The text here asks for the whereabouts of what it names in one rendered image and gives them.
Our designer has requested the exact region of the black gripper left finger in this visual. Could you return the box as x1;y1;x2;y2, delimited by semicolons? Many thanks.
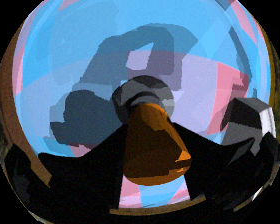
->
38;124;128;210

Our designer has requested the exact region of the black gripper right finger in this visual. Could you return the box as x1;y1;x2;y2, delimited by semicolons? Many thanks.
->
172;123;254;201

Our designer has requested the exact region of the black round pedestal with silver shaft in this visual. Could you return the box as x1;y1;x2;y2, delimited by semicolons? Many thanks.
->
115;75;175;124

